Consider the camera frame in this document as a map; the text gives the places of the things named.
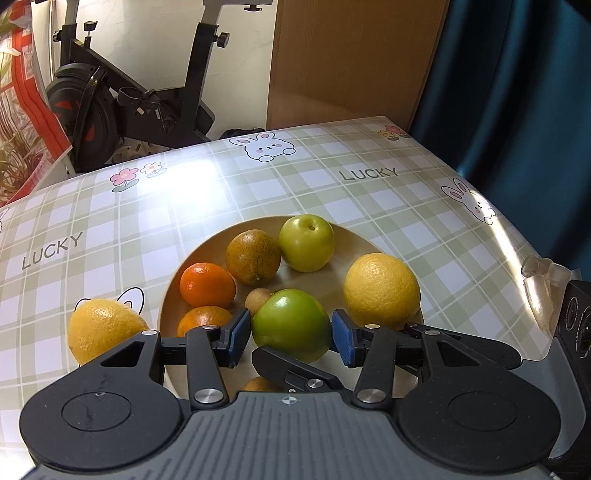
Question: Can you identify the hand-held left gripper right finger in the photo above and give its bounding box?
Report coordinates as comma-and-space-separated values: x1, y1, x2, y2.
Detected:
331, 308, 502, 411

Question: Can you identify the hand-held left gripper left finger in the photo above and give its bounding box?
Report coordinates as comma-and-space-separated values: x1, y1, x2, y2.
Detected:
81, 308, 253, 411

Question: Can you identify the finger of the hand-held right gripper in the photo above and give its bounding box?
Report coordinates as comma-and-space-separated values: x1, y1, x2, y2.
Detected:
404, 322, 525, 370
252, 346, 344, 394

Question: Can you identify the small brown kiwi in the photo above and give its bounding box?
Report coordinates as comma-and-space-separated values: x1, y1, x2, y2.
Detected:
245, 287, 277, 315

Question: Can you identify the bright green apple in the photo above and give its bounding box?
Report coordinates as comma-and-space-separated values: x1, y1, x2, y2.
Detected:
250, 289, 334, 363

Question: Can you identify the beige round plate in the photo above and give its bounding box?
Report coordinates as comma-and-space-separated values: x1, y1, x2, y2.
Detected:
157, 215, 426, 403

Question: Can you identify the small bright orange tangerine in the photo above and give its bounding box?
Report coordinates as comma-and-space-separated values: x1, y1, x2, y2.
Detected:
179, 262, 237, 309

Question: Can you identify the greenish orange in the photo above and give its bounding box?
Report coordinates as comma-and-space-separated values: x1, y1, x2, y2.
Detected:
225, 229, 282, 285

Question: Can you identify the yellow-green apple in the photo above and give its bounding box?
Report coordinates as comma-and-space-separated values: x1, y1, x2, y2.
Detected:
278, 215, 335, 273

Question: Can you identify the clear plastic clip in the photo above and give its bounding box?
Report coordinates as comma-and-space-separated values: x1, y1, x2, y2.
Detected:
521, 256, 571, 326

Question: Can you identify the green checked tablecloth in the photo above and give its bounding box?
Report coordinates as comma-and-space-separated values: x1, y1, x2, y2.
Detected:
0, 115, 556, 462

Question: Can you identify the teal curtain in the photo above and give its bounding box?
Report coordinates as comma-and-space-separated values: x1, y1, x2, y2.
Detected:
409, 0, 591, 288

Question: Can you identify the black exercise bike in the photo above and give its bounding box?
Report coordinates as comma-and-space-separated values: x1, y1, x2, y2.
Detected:
44, 0, 278, 174

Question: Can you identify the wooden cabinet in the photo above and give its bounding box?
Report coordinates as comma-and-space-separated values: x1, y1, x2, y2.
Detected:
265, 0, 451, 133

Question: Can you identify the pink room wall poster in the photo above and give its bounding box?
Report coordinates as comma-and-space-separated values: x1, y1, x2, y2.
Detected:
0, 0, 75, 209

